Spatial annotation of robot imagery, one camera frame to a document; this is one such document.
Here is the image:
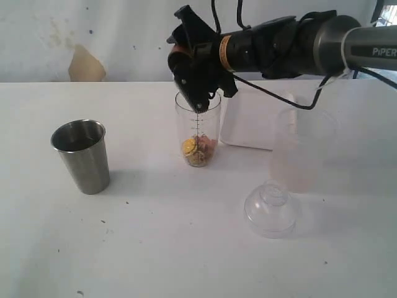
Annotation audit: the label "clear graduated shaker cup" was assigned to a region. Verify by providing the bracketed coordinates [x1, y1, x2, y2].
[175, 93, 221, 165]

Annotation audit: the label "window frame dark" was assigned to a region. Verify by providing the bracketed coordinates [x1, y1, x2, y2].
[372, 0, 385, 22]

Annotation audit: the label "fruit pieces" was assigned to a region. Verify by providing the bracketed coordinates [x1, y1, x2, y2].
[181, 133, 218, 167]

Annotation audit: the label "brown wooden cup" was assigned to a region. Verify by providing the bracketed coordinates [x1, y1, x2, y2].
[167, 44, 192, 73]

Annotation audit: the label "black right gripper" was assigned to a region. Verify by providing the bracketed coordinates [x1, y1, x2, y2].
[167, 5, 238, 98]

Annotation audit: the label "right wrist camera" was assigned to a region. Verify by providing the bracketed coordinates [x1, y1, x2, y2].
[173, 66, 210, 114]

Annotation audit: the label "clear shaker lid dome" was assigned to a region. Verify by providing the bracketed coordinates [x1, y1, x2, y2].
[244, 180, 300, 239]

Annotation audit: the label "white rectangular tray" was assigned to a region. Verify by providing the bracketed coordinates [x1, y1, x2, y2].
[220, 89, 297, 150]

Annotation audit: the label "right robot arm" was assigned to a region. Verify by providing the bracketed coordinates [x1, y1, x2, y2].
[167, 5, 396, 111]

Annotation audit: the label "translucent plastic container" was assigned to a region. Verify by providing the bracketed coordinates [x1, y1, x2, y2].
[269, 108, 338, 194]

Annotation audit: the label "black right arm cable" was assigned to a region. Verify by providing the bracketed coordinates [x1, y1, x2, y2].
[210, 0, 397, 110]

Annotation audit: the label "stainless steel cup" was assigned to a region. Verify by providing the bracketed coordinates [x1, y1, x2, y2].
[50, 119, 110, 195]

